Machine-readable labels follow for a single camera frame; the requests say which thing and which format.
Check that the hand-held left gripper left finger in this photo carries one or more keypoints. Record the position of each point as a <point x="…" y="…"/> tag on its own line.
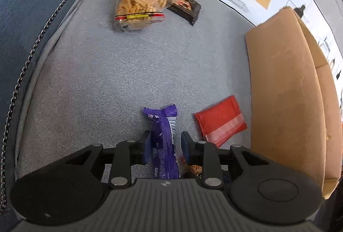
<point x="146" y="146"/>

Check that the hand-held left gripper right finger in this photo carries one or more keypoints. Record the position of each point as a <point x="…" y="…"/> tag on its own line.
<point x="186" y="147"/>

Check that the purple snack packet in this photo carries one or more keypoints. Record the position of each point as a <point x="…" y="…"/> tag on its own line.
<point x="164" y="140"/>

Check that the brown cardboard box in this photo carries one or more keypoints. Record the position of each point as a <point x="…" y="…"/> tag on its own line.
<point x="284" y="92"/>

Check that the flat red packet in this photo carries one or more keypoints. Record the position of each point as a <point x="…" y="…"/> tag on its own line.
<point x="219" y="122"/>

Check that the clear cookie bag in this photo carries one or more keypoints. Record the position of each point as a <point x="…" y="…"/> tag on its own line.
<point x="138" y="8"/>

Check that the black chocolate packet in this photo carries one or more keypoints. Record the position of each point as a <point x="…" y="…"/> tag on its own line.
<point x="185" y="6"/>

